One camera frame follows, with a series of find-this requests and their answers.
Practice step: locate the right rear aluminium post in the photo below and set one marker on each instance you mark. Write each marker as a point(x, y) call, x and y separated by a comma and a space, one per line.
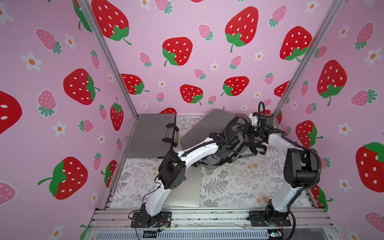
point(321, 33)

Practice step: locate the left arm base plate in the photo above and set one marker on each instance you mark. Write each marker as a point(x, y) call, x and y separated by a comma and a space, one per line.
point(143, 220)

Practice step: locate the left rear aluminium post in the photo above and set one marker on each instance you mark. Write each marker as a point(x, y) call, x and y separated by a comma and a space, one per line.
point(109, 23)

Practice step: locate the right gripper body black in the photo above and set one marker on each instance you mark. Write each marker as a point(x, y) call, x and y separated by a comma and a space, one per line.
point(258, 144)

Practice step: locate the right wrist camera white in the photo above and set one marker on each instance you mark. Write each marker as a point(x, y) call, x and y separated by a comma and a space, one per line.
point(255, 118)

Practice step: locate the grey zippered laptop sleeve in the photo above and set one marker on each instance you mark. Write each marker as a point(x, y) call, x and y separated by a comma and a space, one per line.
point(154, 136)

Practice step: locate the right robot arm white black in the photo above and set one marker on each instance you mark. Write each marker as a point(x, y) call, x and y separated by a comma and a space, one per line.
point(302, 169)

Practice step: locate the silver laptop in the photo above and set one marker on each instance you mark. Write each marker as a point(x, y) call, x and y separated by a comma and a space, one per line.
point(188, 193)

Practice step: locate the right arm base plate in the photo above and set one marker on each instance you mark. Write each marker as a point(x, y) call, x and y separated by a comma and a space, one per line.
point(268, 219)

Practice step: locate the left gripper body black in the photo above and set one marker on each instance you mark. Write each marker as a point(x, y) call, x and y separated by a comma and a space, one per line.
point(225, 153)

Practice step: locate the aluminium frame rail front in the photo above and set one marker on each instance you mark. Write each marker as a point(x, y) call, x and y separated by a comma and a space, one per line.
point(211, 224)

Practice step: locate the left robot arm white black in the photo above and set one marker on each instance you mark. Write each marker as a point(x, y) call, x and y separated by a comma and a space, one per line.
point(216, 150)

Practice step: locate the aluminium post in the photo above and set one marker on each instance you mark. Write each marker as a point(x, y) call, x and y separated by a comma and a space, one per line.
point(109, 23)
point(321, 33)

